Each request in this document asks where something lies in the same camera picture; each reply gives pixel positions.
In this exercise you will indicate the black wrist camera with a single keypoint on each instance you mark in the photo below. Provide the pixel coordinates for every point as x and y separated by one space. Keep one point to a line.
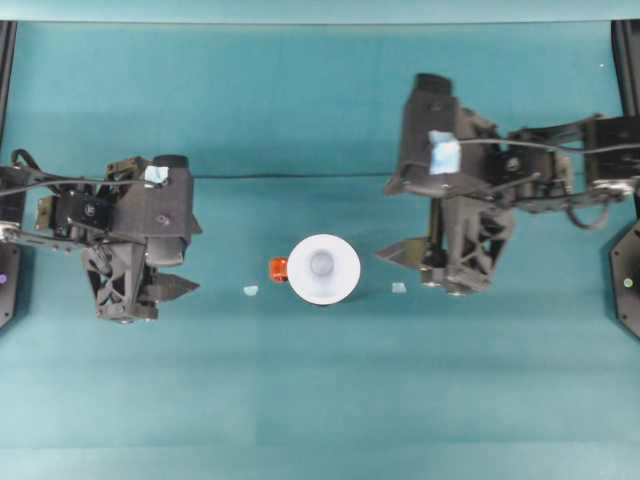
430 120
155 210

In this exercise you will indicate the blue-green table cloth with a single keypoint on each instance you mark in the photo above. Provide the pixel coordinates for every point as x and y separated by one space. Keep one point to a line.
320 400

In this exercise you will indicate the small white paper scrap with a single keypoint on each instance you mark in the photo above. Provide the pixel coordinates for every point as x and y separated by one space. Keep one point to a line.
398 288
250 290

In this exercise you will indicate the black metal frame rail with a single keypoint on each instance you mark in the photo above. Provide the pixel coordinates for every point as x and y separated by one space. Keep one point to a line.
5 75
630 65

